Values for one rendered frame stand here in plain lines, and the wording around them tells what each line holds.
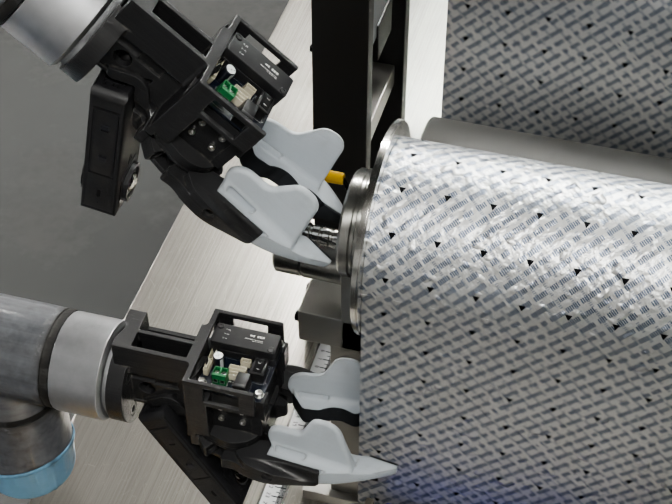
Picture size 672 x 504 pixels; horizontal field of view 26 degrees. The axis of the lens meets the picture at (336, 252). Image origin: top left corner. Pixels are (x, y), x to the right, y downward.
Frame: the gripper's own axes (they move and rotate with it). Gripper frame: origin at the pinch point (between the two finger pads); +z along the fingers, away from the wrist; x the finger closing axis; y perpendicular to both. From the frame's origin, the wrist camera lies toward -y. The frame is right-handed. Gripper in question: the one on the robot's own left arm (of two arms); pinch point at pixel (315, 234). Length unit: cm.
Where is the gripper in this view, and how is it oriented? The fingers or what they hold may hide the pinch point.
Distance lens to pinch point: 97.3
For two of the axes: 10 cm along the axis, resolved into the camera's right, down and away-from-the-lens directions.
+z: 7.4, 6.0, 3.1
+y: 6.2, -4.2, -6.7
